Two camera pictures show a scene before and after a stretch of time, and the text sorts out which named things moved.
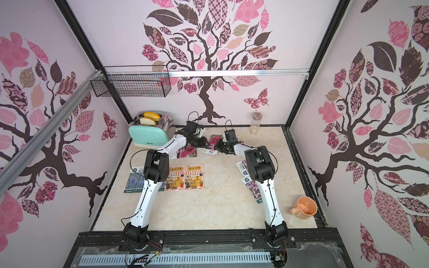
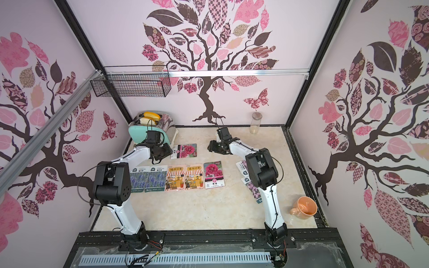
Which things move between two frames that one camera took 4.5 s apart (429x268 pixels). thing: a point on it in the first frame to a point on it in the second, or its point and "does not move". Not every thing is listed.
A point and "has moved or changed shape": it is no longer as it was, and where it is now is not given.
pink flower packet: [211, 150] has moved or changed shape
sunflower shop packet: [194, 176] does not move
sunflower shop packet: [176, 180] does not move
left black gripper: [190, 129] to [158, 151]
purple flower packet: [243, 166] does not move
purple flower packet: [254, 188] does not move
